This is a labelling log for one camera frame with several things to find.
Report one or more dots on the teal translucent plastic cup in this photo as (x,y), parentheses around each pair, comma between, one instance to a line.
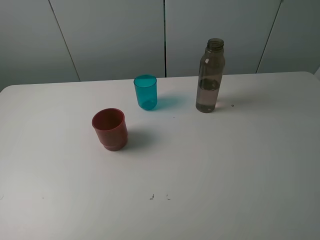
(146,91)

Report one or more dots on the smoky translucent water bottle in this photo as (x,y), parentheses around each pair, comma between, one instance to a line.
(211,69)

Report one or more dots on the red plastic cup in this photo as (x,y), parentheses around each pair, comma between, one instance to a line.
(110,127)

